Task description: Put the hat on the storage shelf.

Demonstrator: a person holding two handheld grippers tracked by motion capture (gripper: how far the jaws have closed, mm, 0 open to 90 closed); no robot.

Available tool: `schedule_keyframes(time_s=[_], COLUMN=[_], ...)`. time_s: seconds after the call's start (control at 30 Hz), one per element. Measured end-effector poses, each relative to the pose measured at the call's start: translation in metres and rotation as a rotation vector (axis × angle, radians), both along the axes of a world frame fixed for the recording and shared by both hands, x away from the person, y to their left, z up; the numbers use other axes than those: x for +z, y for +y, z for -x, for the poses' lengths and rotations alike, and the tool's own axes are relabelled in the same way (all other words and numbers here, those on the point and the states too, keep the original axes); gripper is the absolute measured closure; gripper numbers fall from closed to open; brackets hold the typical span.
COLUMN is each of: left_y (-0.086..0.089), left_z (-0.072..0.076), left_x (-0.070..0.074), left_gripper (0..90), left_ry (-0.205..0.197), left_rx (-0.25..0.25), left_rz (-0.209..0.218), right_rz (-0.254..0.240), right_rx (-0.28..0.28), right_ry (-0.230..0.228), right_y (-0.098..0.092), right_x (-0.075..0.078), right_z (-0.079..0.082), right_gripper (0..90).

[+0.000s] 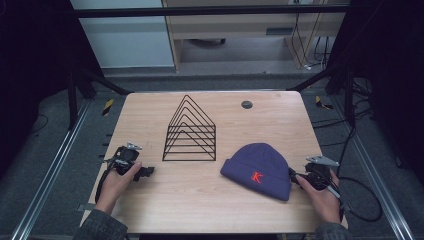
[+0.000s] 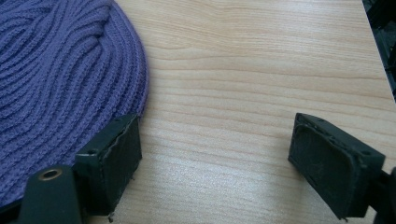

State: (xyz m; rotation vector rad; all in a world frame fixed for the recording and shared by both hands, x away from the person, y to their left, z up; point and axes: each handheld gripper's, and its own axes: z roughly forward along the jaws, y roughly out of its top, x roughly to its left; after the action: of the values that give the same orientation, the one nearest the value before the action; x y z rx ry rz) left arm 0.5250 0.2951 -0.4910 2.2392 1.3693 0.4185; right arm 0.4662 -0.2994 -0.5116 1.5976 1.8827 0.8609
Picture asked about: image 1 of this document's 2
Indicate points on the black metal stand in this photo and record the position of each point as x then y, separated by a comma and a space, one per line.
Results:
71, 100
349, 96

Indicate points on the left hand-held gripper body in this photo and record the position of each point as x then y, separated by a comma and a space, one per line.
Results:
124, 156

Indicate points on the white cabinet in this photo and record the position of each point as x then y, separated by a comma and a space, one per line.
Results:
126, 40

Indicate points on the aluminium rail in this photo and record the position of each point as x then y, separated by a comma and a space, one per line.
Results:
376, 173
50, 173

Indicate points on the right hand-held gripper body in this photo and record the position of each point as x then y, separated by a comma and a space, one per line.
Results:
319, 171

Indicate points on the black metal crossbar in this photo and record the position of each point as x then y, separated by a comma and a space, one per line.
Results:
206, 11

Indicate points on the yellow black striped tape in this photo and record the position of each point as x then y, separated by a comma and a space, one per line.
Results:
107, 107
322, 104

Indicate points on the grey table grommet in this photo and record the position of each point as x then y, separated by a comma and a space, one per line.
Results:
246, 104

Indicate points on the person's right hand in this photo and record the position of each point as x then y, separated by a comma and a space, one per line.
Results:
322, 200

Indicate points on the purple knit beanie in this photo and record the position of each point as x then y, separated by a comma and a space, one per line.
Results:
257, 170

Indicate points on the person's left hand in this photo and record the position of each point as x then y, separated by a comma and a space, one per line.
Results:
117, 184

